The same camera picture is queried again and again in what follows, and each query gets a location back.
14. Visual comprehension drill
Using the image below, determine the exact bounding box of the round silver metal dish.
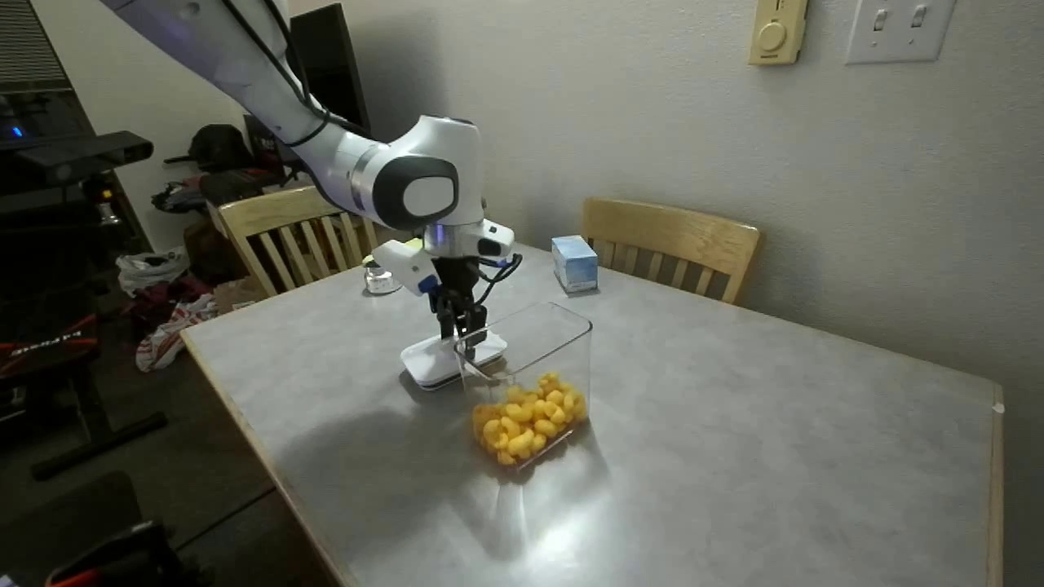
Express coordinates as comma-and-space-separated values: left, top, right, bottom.
360, 265, 404, 300

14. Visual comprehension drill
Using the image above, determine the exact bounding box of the black camera bar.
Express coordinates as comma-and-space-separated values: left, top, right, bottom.
12, 126, 156, 190

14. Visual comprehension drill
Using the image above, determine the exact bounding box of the wooden slat-back chair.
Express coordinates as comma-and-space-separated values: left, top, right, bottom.
213, 182, 386, 300
581, 194, 764, 306

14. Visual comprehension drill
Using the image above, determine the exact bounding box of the white light switch plate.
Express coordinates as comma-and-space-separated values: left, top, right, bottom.
842, 0, 961, 66

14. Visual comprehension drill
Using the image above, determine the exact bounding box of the pile of clothes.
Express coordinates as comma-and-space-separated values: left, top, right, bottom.
118, 248, 237, 375

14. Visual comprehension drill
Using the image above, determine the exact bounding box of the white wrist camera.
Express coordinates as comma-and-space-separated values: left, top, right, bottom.
373, 219, 517, 297

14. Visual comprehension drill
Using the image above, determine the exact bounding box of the clear plastic food container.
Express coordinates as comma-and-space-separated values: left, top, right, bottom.
459, 300, 597, 476

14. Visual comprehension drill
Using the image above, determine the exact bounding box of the black desk stand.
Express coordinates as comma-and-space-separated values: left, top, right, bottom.
0, 182, 174, 483

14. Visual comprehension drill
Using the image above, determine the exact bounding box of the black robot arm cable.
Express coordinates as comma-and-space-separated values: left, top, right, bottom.
226, 0, 337, 149

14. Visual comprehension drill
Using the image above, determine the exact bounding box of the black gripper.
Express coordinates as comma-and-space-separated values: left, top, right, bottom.
431, 250, 491, 352

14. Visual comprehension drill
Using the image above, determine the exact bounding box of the black and red bag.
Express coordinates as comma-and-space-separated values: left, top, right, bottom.
42, 518, 193, 587

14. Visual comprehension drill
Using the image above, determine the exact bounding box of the light blue cardboard box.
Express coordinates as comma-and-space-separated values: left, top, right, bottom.
548, 230, 602, 297

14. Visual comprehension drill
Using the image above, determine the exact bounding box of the beige wall thermostat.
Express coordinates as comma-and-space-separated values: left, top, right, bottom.
747, 0, 814, 69

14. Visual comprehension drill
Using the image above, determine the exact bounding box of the white rectangular container lid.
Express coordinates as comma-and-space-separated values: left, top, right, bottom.
399, 326, 511, 391

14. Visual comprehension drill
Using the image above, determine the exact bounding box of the black monitor screen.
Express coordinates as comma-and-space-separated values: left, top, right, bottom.
287, 0, 378, 140

